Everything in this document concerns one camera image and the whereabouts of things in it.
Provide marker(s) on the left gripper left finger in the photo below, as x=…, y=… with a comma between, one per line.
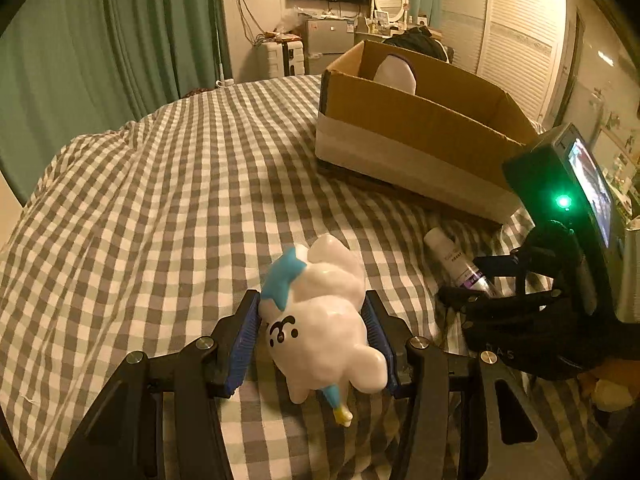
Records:
x=121, y=435

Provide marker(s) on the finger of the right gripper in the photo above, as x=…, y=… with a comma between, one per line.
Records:
x=476, y=304
x=508, y=266

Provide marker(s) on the white purple toothpaste tube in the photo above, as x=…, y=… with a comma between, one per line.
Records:
x=461, y=269

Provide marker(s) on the white cartoon figurine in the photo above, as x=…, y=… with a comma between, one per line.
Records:
x=311, y=302

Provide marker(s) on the white sock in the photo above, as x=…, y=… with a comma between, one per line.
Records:
x=396, y=73

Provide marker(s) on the brown cardboard box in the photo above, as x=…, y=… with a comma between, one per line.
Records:
x=447, y=143

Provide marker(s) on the grey white checked bedspread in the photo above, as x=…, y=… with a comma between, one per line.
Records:
x=143, y=237

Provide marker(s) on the white louvred wardrobe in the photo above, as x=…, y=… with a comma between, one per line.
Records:
x=515, y=44

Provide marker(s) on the chair with black clothes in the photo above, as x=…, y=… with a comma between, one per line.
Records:
x=421, y=40

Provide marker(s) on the white dressing table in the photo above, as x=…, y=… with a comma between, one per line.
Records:
x=369, y=36

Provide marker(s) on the silver mini fridge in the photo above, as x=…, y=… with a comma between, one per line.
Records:
x=325, y=41

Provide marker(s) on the white hard suitcase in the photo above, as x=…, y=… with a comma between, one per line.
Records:
x=281, y=59

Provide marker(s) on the large green curtain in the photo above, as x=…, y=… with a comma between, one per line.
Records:
x=70, y=67

